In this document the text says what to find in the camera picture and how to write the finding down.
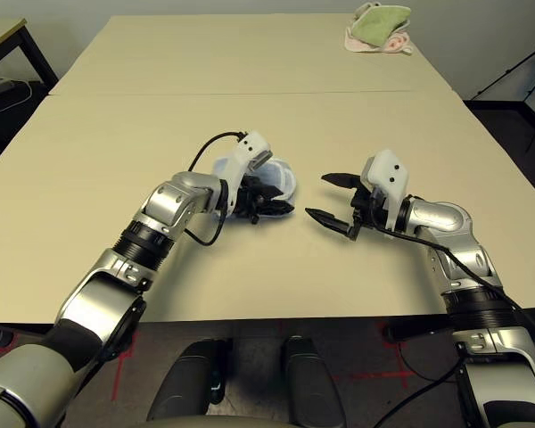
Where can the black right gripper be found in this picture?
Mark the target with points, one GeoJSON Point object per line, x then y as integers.
{"type": "Point", "coordinates": [367, 211]}

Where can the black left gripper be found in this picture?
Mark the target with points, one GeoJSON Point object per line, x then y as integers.
{"type": "Point", "coordinates": [252, 200]}

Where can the light blue towel white trim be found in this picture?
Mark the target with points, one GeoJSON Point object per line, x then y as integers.
{"type": "Point", "coordinates": [281, 174]}

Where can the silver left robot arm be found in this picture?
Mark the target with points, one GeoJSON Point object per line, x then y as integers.
{"type": "Point", "coordinates": [178, 196]}

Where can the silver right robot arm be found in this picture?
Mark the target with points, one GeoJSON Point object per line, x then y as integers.
{"type": "Point", "coordinates": [446, 218]}

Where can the pink folded towel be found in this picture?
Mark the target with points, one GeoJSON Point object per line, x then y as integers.
{"type": "Point", "coordinates": [356, 44]}

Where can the green folded towel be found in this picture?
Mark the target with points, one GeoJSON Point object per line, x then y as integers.
{"type": "Point", "coordinates": [379, 24]}

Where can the black right robot leg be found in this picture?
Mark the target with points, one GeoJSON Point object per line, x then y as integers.
{"type": "Point", "coordinates": [312, 383]}

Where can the black robot leg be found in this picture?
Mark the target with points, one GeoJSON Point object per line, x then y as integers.
{"type": "Point", "coordinates": [312, 383]}
{"type": "Point", "coordinates": [191, 383]}

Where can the black left robot leg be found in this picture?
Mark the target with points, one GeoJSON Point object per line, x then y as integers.
{"type": "Point", "coordinates": [191, 383]}

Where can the black tripod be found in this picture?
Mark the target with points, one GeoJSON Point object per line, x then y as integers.
{"type": "Point", "coordinates": [512, 69]}

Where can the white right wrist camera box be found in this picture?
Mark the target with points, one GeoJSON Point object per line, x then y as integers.
{"type": "Point", "coordinates": [388, 171]}

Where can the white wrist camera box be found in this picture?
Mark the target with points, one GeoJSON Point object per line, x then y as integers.
{"type": "Point", "coordinates": [388, 171]}
{"type": "Point", "coordinates": [254, 145]}

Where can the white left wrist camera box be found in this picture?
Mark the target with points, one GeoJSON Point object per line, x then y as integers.
{"type": "Point", "coordinates": [254, 145]}

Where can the wooden side table black frame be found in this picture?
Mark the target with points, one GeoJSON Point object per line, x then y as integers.
{"type": "Point", "coordinates": [35, 53]}

